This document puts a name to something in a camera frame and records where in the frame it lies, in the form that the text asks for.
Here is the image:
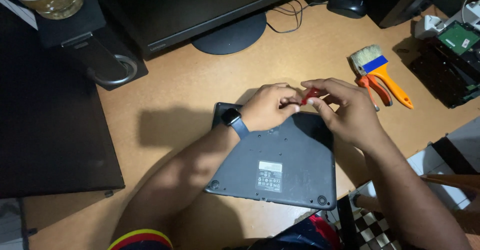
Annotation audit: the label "hard drive with green board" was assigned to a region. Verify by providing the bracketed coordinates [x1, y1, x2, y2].
[436, 20, 480, 56]

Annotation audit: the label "person's left hand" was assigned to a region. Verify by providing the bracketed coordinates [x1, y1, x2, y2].
[240, 83, 303, 132]

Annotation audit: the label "person's dark patterned shorts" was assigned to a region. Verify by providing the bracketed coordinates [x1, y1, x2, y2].
[245, 212, 343, 250]

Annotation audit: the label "paint brush with orange handle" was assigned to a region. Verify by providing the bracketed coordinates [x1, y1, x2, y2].
[349, 44, 415, 110]

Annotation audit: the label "white power adapter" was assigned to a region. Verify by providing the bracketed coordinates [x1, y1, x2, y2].
[414, 14, 448, 40]

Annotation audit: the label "black smartwatch with blue strap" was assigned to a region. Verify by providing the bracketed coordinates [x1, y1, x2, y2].
[220, 107, 250, 140]

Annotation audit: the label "wooden chair leg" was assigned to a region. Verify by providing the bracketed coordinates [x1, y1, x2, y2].
[420, 173, 480, 195]

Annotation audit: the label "red handled screwdriver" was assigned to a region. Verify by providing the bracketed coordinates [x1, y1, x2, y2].
[300, 88, 322, 106]

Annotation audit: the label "orange handled pliers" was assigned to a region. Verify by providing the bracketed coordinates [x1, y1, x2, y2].
[355, 74, 394, 112]

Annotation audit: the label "black computer mouse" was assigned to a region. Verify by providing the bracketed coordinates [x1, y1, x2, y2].
[326, 0, 368, 20]

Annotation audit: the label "black mouse cable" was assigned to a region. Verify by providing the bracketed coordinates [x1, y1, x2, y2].
[265, 0, 329, 34]

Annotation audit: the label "black computer monitor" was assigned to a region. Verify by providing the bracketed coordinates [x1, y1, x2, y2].
[90, 0, 313, 61]

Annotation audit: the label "dark grey laptop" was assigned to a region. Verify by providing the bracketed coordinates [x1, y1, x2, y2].
[203, 102, 337, 211]

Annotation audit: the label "person's right hand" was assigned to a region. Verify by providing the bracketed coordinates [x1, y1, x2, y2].
[300, 78, 380, 150]

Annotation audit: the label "large black flat panel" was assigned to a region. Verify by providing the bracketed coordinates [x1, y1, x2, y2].
[0, 5, 126, 200]

